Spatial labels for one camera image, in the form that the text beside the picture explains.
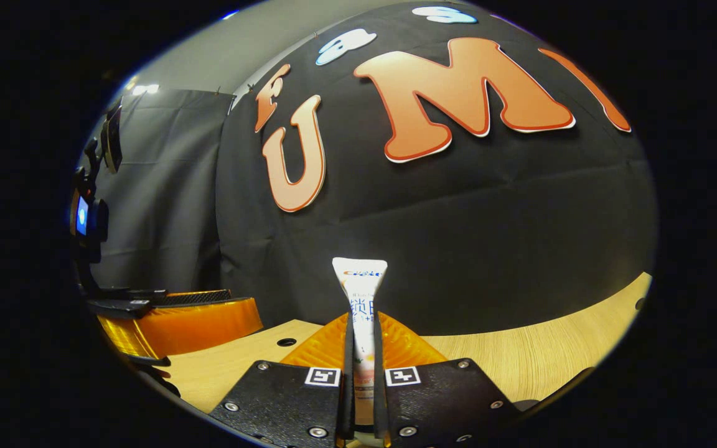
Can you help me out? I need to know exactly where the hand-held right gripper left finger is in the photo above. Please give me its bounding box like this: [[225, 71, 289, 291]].
[[209, 313, 357, 448]]

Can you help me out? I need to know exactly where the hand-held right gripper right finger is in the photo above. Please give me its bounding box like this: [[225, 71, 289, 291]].
[[374, 313, 521, 446]]

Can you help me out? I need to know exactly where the white toothpaste tube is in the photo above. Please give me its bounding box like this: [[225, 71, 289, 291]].
[[332, 257, 389, 430]]

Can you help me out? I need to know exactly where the black backdrop cloth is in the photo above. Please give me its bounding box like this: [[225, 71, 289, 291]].
[[88, 3, 658, 337]]

